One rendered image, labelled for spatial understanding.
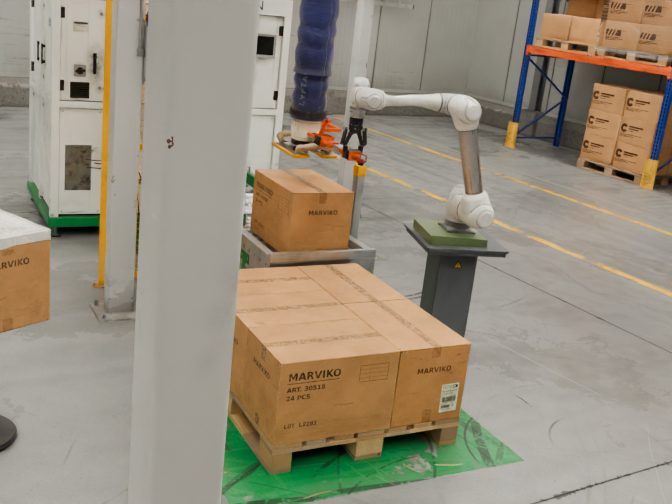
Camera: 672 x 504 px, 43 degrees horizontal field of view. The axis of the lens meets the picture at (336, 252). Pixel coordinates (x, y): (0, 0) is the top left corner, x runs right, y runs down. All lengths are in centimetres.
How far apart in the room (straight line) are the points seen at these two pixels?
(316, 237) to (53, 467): 204
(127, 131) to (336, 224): 134
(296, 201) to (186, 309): 371
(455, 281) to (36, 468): 256
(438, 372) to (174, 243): 301
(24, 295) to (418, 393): 182
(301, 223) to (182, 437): 372
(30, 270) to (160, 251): 251
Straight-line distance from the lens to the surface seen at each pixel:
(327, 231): 504
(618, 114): 1261
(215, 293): 121
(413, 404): 409
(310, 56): 502
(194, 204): 116
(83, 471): 391
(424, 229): 499
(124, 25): 507
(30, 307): 372
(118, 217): 527
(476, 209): 480
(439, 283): 507
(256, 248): 503
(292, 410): 378
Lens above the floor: 208
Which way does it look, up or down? 17 degrees down
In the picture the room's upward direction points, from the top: 7 degrees clockwise
